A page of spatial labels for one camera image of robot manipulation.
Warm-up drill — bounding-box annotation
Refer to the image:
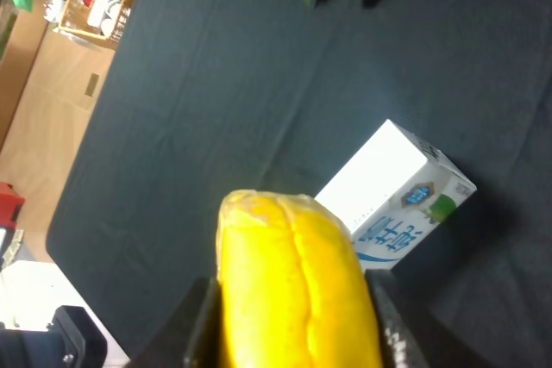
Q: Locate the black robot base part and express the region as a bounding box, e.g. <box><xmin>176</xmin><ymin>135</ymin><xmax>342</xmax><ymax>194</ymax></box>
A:
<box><xmin>1</xmin><ymin>305</ymin><xmax>108</xmax><ymax>367</ymax></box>

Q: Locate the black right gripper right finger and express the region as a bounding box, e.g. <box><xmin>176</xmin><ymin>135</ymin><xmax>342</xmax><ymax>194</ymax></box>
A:
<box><xmin>364</xmin><ymin>270</ymin><xmax>492</xmax><ymax>368</ymax></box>

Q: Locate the brown cardboard box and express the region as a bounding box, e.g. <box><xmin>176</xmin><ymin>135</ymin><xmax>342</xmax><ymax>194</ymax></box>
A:
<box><xmin>1</xmin><ymin>0</ymin><xmax>115</xmax><ymax>262</ymax></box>

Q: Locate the white blue milk carton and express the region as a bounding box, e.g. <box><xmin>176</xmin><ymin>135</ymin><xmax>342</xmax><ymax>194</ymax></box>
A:
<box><xmin>316</xmin><ymin>120</ymin><xmax>477</xmax><ymax>270</ymax></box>

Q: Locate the yellow banana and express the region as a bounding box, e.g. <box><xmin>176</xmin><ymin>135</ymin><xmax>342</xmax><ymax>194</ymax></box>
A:
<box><xmin>216</xmin><ymin>190</ymin><xmax>383</xmax><ymax>367</ymax></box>

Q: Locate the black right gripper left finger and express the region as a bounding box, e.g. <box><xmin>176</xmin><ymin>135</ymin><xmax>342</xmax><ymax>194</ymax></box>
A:
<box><xmin>126</xmin><ymin>278</ymin><xmax>222</xmax><ymax>368</ymax></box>

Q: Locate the red box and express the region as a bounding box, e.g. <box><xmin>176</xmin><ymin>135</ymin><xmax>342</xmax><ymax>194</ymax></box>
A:
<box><xmin>0</xmin><ymin>182</ymin><xmax>25</xmax><ymax>230</ymax></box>

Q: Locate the black tablecloth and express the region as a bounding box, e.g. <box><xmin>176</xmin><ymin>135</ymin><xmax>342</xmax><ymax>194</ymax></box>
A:
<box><xmin>47</xmin><ymin>0</ymin><xmax>551</xmax><ymax>367</ymax></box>

